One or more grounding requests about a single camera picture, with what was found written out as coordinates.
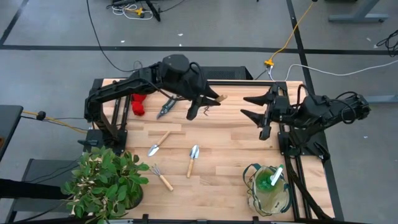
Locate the black stand leg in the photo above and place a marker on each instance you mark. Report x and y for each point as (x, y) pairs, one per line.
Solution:
(154, 12)

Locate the green spray bottle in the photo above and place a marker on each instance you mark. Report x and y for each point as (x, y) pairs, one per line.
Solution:
(264, 183)

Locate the black beam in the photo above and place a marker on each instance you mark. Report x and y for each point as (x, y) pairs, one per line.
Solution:
(25, 188)

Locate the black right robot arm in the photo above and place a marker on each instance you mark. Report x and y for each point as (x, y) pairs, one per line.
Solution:
(326, 113)

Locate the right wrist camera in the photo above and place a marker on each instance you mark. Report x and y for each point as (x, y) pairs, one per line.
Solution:
(281, 102)

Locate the beige green gardening bag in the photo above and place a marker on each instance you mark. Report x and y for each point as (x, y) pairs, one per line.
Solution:
(269, 202)

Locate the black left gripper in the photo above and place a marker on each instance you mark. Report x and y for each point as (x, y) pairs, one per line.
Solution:
(193, 112)

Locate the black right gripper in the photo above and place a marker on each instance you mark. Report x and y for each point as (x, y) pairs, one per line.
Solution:
(264, 133)

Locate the green leafy plant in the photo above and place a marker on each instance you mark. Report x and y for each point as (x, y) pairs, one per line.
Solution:
(102, 177)

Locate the black side table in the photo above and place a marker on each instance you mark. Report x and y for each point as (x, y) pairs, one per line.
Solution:
(9, 124)

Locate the grey desk foot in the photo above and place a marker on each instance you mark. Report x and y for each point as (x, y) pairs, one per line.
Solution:
(357, 17)
(379, 99)

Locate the black plant pot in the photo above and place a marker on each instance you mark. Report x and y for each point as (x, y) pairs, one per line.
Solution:
(136, 197)

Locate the black computer case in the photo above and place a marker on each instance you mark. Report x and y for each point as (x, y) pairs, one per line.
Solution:
(230, 73)

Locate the red black gardening glove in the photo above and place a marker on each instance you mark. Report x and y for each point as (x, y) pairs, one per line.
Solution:
(138, 107)

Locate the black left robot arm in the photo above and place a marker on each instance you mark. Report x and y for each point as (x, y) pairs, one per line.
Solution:
(124, 85)

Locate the grey side platform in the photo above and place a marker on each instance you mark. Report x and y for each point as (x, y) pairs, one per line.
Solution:
(40, 169)

